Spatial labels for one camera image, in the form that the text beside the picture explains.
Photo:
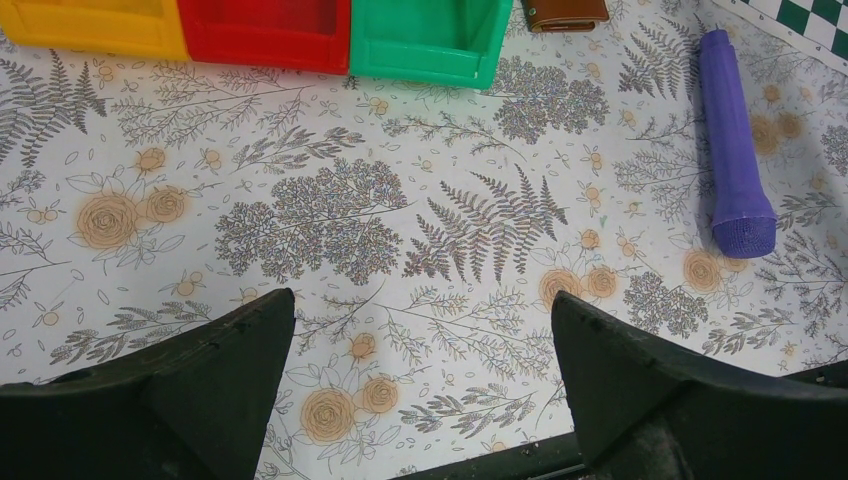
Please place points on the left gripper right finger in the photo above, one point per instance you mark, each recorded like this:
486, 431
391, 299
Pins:
647, 408

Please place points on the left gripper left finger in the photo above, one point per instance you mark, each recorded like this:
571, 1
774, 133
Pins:
195, 406

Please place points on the brown leather card holder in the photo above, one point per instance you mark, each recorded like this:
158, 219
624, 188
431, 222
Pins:
550, 16

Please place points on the floral table mat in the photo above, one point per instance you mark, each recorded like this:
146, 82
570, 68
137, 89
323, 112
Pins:
425, 230

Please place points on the yellow plastic bin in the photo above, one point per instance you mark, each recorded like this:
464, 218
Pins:
138, 28

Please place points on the red plastic bin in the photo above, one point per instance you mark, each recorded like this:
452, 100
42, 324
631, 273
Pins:
305, 35

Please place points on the green plastic bin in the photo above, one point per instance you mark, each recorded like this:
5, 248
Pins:
448, 42

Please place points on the green white checkered board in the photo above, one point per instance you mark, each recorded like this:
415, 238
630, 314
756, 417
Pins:
817, 28

